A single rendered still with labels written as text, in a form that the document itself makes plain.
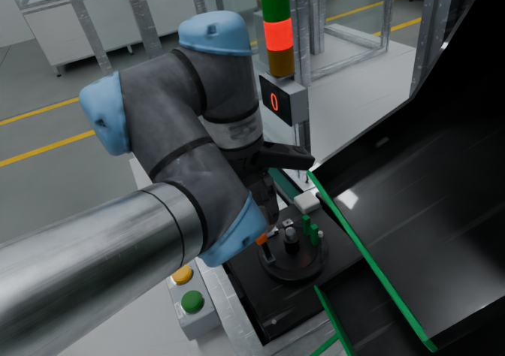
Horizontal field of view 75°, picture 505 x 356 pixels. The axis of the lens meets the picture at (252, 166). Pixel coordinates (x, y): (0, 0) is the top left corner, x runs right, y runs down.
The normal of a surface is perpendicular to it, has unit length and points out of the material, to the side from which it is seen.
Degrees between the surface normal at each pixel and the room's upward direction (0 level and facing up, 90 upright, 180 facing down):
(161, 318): 0
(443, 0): 90
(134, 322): 0
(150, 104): 41
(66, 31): 90
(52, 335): 90
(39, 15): 90
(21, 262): 28
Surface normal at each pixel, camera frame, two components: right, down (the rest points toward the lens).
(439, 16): -0.89, 0.39
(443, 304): -0.54, -0.57
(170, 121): 0.26, -0.32
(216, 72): 0.53, 0.18
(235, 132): 0.43, 0.51
